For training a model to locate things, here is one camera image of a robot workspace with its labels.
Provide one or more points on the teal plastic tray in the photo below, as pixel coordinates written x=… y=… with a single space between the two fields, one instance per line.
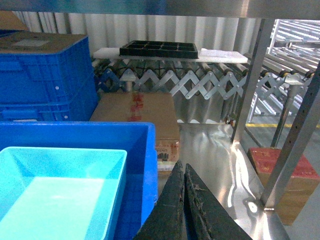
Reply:
x=49 y=193

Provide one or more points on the cardboard box on shelf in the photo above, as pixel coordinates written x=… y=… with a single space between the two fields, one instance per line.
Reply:
x=156 y=108

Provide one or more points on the black compartment tray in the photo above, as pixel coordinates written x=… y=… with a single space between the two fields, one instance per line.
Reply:
x=163 y=49

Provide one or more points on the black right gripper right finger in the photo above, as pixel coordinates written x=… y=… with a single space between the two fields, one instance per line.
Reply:
x=205 y=217

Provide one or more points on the steel shelf surface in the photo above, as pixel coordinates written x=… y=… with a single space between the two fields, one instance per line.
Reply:
x=228 y=173

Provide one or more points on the blue crate upper left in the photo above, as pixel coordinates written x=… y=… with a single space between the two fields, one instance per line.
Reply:
x=39 y=67

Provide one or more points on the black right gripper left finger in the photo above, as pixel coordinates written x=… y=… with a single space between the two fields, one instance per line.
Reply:
x=165 y=221

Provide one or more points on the white foam board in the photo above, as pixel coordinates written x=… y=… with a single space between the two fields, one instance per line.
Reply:
x=205 y=56

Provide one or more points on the steel shelf post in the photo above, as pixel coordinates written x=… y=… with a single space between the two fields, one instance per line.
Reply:
x=303 y=126

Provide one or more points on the large blue open crate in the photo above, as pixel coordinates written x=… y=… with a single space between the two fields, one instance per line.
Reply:
x=138 y=139

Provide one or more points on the blue crate lower left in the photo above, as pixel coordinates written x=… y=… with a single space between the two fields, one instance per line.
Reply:
x=79 y=108

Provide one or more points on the expandable roller conveyor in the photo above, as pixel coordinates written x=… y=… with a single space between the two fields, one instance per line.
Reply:
x=188 y=79

